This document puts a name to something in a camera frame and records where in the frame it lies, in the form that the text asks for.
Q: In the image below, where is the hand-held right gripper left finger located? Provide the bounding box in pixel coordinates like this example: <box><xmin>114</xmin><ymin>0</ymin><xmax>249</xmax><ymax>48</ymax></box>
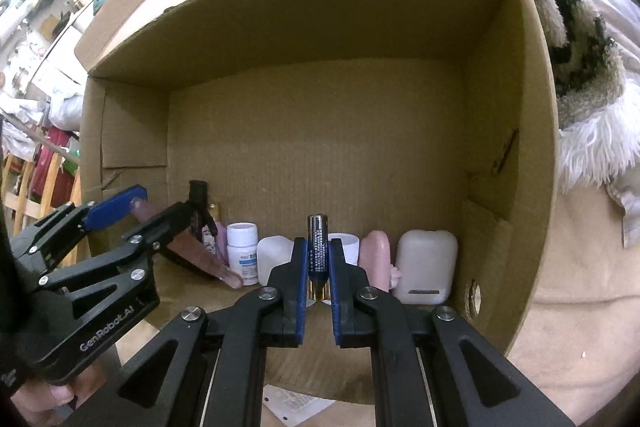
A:
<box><xmin>65</xmin><ymin>237</ymin><xmax>308</xmax><ymax>427</ymax></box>

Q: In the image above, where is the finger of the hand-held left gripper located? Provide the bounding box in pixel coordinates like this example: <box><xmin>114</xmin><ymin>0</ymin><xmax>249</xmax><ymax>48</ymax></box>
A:
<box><xmin>10</xmin><ymin>185</ymin><xmax>149</xmax><ymax>269</ymax></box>
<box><xmin>39</xmin><ymin>201</ymin><xmax>209</xmax><ymax>294</ymax></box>

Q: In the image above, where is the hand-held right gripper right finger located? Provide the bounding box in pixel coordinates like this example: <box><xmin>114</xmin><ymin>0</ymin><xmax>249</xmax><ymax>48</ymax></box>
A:
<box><xmin>330</xmin><ymin>238</ymin><xmax>576</xmax><ymax>427</ymax></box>

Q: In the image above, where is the black cosmetic tube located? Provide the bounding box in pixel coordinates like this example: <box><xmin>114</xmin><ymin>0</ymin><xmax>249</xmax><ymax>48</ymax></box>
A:
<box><xmin>188</xmin><ymin>179</ymin><xmax>212</xmax><ymax>240</ymax></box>

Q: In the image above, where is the black and gold battery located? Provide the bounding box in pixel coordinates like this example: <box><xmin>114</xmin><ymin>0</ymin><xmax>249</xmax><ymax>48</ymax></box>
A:
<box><xmin>306</xmin><ymin>214</ymin><xmax>332</xmax><ymax>302</ymax></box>

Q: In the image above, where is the pink patterned small box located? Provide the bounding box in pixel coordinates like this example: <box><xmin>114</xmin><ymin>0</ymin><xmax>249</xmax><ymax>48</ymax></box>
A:
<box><xmin>201</xmin><ymin>220</ymin><xmax>224</xmax><ymax>262</ymax></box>

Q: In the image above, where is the small white rounded case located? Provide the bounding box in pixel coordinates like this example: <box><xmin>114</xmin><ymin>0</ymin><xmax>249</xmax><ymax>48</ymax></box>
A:
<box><xmin>256</xmin><ymin>234</ymin><xmax>296</xmax><ymax>289</ymax></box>

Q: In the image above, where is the pink rounded plastic object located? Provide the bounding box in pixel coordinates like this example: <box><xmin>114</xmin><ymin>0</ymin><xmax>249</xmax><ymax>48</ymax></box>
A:
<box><xmin>359</xmin><ymin>230</ymin><xmax>392</xmax><ymax>292</ymax></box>

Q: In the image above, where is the white pill bottle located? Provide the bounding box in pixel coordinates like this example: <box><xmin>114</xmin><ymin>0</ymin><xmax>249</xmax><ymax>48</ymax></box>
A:
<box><xmin>226</xmin><ymin>222</ymin><xmax>260</xmax><ymax>287</ymax></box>

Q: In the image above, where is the translucent pink stick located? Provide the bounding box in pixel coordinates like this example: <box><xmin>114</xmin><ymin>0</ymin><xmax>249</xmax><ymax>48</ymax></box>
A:
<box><xmin>131</xmin><ymin>198</ymin><xmax>246</xmax><ymax>292</ymax></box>

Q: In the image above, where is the white charger adapter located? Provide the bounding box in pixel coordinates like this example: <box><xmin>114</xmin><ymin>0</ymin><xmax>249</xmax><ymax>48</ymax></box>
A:
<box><xmin>391</xmin><ymin>229</ymin><xmax>459</xmax><ymax>306</ymax></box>

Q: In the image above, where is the cardboard box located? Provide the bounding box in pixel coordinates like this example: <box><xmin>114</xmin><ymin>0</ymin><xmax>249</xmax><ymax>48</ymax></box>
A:
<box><xmin>74</xmin><ymin>0</ymin><xmax>559</xmax><ymax>409</ymax></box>

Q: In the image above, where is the person's left hand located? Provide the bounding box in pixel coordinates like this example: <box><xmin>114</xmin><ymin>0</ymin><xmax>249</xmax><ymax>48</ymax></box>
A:
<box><xmin>11</xmin><ymin>363</ymin><xmax>109</xmax><ymax>427</ymax></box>

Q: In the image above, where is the wooden rack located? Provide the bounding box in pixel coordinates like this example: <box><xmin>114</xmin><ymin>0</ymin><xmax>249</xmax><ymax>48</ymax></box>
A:
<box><xmin>0</xmin><ymin>146</ymin><xmax>84</xmax><ymax>239</ymax></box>

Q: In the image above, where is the red bag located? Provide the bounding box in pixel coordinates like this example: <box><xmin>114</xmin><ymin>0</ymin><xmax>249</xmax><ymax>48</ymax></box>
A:
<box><xmin>29</xmin><ymin>126</ymin><xmax>72</xmax><ymax>208</ymax></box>

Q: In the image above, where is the white plastic bag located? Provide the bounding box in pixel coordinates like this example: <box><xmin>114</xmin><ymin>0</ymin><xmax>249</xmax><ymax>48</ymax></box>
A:
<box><xmin>46</xmin><ymin>89</ymin><xmax>84</xmax><ymax>132</ymax></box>

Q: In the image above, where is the cluttered storage shelf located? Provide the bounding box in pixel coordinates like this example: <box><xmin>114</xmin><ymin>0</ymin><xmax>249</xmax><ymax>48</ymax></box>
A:
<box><xmin>0</xmin><ymin>0</ymin><xmax>168</xmax><ymax>108</ymax></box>

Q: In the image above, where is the beige blanket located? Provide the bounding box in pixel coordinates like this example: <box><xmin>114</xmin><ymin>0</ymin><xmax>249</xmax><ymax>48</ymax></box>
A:
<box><xmin>492</xmin><ymin>184</ymin><xmax>640</xmax><ymax>427</ymax></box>

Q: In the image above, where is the shaggy patterned throw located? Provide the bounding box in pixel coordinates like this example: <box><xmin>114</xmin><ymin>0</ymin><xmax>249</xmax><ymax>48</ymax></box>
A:
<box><xmin>504</xmin><ymin>0</ymin><xmax>633</xmax><ymax>195</ymax></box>

